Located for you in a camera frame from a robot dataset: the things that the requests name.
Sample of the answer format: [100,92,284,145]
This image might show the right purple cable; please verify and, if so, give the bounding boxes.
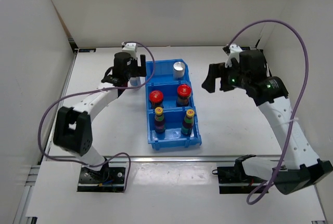
[227,20,310,205]

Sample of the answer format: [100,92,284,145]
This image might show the purple cable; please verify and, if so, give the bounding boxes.
[37,42,156,192]
[227,20,310,205]

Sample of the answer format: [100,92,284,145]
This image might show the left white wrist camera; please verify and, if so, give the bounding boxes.
[122,42,137,59]

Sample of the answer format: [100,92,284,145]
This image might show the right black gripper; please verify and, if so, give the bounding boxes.
[201,60,250,94]

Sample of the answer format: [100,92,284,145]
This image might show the silver-capped white shaker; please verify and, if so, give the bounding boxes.
[130,77,141,87]
[173,61,186,81]

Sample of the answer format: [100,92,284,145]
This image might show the blue three-compartment plastic bin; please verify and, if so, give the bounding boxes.
[145,59,202,150]

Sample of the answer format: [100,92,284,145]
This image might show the yellow-capped sauce bottle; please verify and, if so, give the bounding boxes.
[154,107,165,133]

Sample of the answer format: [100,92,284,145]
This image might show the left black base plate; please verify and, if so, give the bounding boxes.
[76,162,132,193]

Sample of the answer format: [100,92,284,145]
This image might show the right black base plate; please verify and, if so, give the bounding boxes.
[212,166,263,194]

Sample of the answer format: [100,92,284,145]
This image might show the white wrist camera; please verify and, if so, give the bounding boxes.
[223,43,243,68]
[122,42,137,59]

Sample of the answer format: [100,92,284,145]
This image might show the aluminium frame rail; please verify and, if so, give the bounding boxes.
[46,155,297,163]

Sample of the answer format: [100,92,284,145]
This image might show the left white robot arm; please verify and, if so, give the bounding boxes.
[53,51,147,182]

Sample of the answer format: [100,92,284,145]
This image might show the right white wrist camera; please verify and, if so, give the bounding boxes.
[223,43,243,68]

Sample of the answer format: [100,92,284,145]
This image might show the red-lidded sauce jar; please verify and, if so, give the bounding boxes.
[149,90,164,109]
[176,84,191,107]

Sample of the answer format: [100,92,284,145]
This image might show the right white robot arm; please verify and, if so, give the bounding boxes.
[201,50,332,195]

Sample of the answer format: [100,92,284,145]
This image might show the black corner label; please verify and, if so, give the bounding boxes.
[78,48,96,53]

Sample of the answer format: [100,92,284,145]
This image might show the green-labelled sauce bottle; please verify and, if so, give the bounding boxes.
[181,109,195,136]

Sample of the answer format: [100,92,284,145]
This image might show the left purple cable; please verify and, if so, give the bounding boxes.
[37,42,156,192]

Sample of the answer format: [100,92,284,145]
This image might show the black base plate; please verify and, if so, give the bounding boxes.
[76,162,132,193]
[212,166,263,194]

